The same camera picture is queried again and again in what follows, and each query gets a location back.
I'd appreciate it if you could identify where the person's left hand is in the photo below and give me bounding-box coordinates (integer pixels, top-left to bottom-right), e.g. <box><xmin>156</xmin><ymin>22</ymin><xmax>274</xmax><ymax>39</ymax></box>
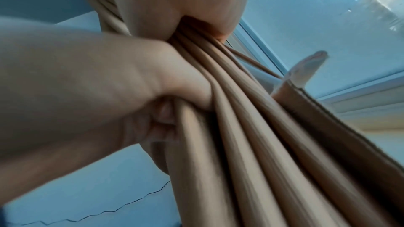
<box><xmin>0</xmin><ymin>18</ymin><xmax>216</xmax><ymax>207</ymax></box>

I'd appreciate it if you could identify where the brown curtain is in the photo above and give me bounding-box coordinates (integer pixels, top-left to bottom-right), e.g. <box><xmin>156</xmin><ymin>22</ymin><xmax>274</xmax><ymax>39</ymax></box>
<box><xmin>74</xmin><ymin>0</ymin><xmax>404</xmax><ymax>227</ymax></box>

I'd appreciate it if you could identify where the brown curtain tieback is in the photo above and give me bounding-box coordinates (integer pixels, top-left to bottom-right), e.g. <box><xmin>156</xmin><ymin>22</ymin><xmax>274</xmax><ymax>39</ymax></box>
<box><xmin>225</xmin><ymin>45</ymin><xmax>404</xmax><ymax>212</ymax></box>

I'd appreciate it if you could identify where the thin black wall cable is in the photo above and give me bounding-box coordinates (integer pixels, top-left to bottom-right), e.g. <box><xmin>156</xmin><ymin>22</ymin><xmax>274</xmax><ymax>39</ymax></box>
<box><xmin>29</xmin><ymin>180</ymin><xmax>173</xmax><ymax>226</ymax></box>

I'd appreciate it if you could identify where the glass window with frame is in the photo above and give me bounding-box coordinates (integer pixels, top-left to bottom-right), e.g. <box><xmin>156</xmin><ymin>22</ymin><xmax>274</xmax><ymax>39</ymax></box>
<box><xmin>225</xmin><ymin>0</ymin><xmax>404</xmax><ymax>133</ymax></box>

